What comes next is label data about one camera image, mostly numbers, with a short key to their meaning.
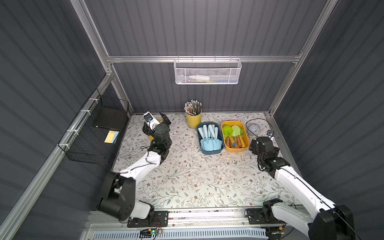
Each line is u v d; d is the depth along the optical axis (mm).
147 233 700
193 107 1016
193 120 1047
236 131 1018
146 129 722
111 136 757
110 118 784
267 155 621
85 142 699
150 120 659
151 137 659
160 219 740
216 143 965
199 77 892
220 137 1001
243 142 982
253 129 1018
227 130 1053
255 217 735
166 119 756
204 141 965
